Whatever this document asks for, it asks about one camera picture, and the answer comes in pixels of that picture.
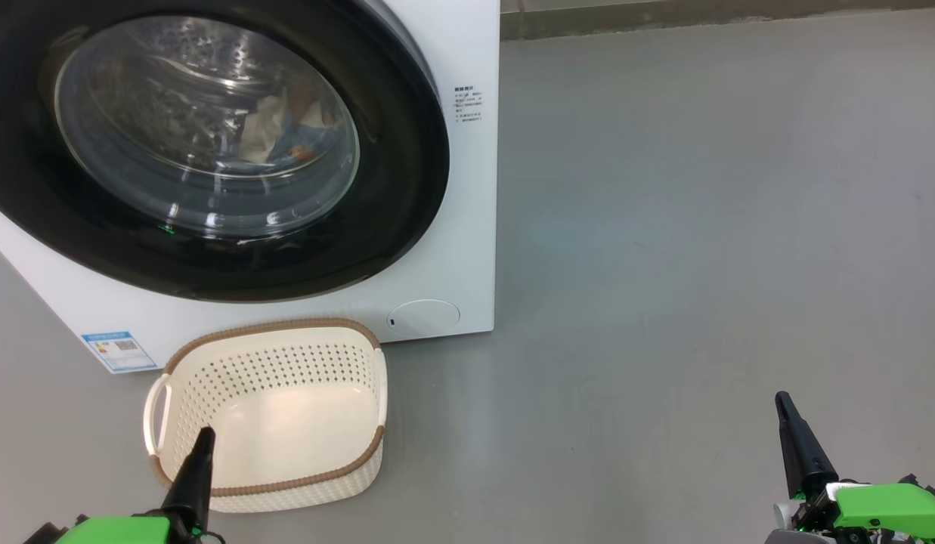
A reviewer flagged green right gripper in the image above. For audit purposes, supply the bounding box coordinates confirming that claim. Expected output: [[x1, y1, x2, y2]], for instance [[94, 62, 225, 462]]
[[773, 391, 935, 544]]

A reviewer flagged round white filter cover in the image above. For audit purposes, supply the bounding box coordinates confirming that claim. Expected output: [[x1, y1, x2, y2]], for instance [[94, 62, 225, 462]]
[[386, 299, 461, 338]]

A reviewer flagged white front-load washing machine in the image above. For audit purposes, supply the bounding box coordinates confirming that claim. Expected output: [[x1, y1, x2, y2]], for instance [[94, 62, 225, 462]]
[[0, 0, 501, 375]]

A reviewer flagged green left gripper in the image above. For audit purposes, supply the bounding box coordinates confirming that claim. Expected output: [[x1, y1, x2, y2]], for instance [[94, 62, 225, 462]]
[[25, 427, 216, 544]]

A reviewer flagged perforated steel washer drum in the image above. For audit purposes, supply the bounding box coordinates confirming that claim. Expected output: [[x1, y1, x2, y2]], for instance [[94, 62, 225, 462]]
[[55, 17, 360, 236]]

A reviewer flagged round black glass washer door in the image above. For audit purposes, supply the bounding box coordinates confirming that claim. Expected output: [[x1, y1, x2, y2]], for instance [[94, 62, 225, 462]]
[[0, 0, 451, 303]]

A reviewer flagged cream perforated laundry basket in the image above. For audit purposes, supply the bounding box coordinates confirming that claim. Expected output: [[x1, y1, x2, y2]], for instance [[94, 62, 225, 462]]
[[142, 317, 389, 515]]

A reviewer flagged blue cartoon print garment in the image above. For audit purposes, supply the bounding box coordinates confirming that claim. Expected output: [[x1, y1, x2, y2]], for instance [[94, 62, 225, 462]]
[[240, 76, 343, 163]]

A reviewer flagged blue energy label sticker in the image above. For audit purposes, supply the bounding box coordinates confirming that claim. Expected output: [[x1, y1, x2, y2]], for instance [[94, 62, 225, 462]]
[[81, 330, 157, 373]]

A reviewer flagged printed text label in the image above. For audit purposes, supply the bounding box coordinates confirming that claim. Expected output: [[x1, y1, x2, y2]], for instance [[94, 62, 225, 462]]
[[454, 85, 485, 124]]

